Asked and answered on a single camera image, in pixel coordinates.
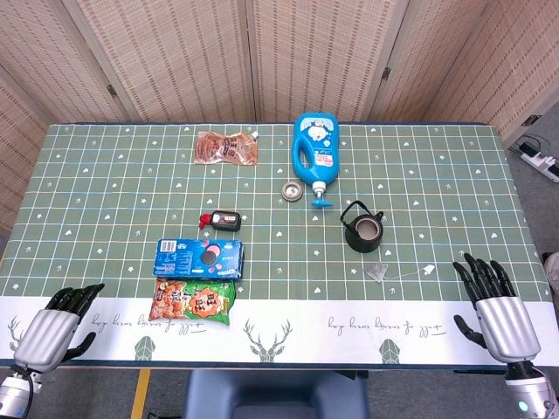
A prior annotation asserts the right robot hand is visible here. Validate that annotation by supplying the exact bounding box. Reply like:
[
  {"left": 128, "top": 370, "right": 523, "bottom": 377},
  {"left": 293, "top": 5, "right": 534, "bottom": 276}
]
[{"left": 452, "top": 252, "right": 542, "bottom": 366}]

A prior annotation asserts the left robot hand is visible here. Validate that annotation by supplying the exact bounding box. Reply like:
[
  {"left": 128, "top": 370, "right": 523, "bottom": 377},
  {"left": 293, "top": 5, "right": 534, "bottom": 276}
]
[{"left": 7, "top": 283, "right": 106, "bottom": 373}]

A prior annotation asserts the tea bag with string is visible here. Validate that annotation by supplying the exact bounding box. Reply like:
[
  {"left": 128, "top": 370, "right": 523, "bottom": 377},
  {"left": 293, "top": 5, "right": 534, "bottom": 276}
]
[{"left": 362, "top": 260, "right": 436, "bottom": 284}]

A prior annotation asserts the blue robot base seat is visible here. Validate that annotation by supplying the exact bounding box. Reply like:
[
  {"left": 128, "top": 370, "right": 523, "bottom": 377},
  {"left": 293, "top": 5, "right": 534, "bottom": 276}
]
[{"left": 183, "top": 369, "right": 370, "bottom": 419}]

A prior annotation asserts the green orange snack bag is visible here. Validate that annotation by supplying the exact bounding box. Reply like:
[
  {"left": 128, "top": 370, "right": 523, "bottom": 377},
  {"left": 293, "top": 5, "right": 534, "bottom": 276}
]
[{"left": 148, "top": 277, "right": 238, "bottom": 327}]

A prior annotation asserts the black iron teapot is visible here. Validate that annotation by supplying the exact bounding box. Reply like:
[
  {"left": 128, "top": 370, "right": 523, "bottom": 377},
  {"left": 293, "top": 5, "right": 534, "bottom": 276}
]
[{"left": 340, "top": 199, "right": 385, "bottom": 254}]

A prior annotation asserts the small silver metal cap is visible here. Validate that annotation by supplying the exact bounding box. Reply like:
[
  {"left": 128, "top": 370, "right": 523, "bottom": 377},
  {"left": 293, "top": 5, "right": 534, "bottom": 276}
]
[{"left": 281, "top": 181, "right": 304, "bottom": 203}]

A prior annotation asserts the black white floor object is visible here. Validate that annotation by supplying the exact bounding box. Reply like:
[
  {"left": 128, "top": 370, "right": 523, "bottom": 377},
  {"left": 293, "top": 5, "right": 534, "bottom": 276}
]
[{"left": 542, "top": 251, "right": 559, "bottom": 303}]

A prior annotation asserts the green grid deer tablecloth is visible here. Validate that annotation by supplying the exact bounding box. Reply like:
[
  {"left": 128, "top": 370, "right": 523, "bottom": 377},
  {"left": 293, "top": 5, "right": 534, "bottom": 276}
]
[{"left": 0, "top": 121, "right": 559, "bottom": 367}]

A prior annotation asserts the white power strip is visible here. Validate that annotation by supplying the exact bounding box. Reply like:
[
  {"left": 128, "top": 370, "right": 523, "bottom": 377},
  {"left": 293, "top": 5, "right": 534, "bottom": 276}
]
[{"left": 519, "top": 143, "right": 559, "bottom": 183}]

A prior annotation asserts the blue Oreo cookie box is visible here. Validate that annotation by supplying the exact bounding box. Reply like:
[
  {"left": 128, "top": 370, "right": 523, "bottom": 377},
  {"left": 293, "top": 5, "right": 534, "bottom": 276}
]
[{"left": 153, "top": 238, "right": 245, "bottom": 280}]

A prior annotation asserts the small black red-capped bottle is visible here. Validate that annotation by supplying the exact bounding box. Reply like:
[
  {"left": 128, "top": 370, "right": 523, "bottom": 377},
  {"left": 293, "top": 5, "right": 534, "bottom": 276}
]
[{"left": 198, "top": 209, "right": 242, "bottom": 232}]

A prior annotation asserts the blue pump detergent bottle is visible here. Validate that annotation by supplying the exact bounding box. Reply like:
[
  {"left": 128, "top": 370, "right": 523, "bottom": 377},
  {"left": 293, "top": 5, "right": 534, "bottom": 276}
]
[{"left": 291, "top": 112, "right": 341, "bottom": 209}]

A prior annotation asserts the brown spouted snack pouch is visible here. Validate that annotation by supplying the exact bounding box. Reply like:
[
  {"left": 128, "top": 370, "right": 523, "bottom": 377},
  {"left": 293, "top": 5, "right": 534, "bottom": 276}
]
[{"left": 194, "top": 129, "right": 259, "bottom": 167}]

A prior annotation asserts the woven folding screen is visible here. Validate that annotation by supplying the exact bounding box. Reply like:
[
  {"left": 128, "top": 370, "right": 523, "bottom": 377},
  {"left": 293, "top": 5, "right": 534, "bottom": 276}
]
[{"left": 0, "top": 0, "right": 559, "bottom": 235}]

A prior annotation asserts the black power cable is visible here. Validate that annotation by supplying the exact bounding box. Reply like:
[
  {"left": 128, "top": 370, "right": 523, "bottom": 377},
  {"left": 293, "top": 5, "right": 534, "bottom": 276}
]
[{"left": 508, "top": 134, "right": 554, "bottom": 154}]

